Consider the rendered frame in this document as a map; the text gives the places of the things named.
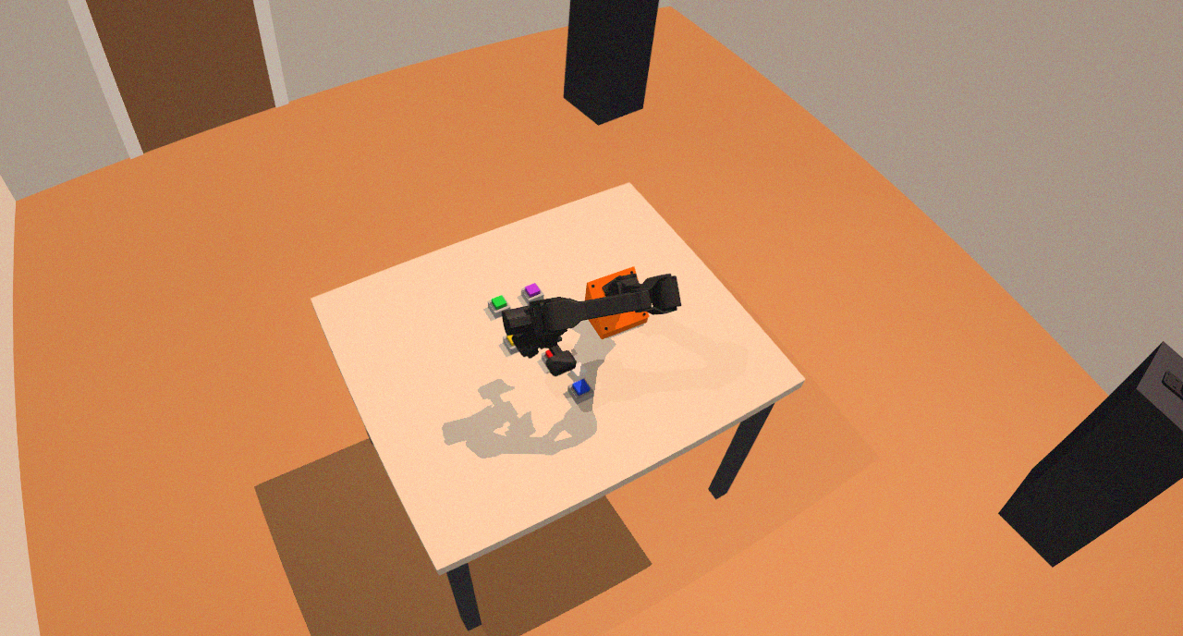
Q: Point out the green button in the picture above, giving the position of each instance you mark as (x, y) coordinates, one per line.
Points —
(497, 305)

